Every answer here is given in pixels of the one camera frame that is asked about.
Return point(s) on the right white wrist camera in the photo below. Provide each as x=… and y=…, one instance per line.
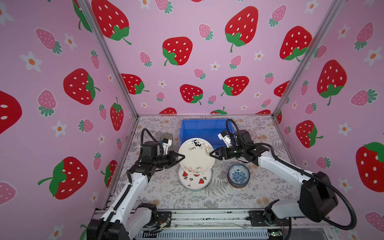
x=224, y=136

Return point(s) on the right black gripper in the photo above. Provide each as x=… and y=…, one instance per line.
x=219, y=153

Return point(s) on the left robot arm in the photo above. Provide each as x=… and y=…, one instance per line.
x=118, y=222

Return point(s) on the pink glass cup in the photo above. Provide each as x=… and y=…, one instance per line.
x=253, y=134

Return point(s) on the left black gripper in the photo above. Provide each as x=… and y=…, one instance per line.
x=172, y=161

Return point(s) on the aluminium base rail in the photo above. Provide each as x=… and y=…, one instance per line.
x=236, y=224

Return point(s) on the cream floral plate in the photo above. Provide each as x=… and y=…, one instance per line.
x=197, y=156

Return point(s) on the blue plastic bin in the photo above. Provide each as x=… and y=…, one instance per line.
x=208, y=130

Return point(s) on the green glass cup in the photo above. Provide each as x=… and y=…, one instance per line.
x=167, y=138

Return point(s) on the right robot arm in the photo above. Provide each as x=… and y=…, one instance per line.
x=316, y=200

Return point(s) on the blue patterned bowl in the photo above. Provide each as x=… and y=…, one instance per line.
x=238, y=175

